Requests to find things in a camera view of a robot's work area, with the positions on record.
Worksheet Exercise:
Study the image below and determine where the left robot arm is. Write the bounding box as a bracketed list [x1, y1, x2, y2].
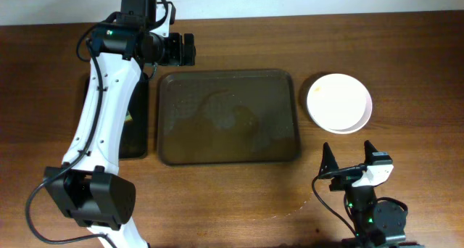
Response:
[39, 29, 196, 247]

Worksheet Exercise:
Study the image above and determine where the white plate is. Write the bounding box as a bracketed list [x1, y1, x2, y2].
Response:
[326, 109, 372, 134]
[305, 73, 373, 131]

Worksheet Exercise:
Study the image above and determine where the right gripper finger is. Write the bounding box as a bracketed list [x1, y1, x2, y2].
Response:
[364, 140, 378, 165]
[318, 142, 339, 175]

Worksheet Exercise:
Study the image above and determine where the black rectangular tray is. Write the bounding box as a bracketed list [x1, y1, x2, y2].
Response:
[119, 81, 149, 160]

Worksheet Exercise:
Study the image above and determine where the white plate top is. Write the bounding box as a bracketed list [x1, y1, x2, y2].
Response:
[305, 73, 373, 131]

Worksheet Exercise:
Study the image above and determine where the green yellow sponge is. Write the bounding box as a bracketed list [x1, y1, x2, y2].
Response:
[125, 112, 133, 122]

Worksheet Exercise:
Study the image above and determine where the brown serving tray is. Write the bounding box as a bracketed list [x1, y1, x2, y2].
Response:
[157, 69, 302, 166]

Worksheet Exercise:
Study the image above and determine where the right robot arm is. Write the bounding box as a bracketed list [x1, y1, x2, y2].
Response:
[312, 141, 408, 247]

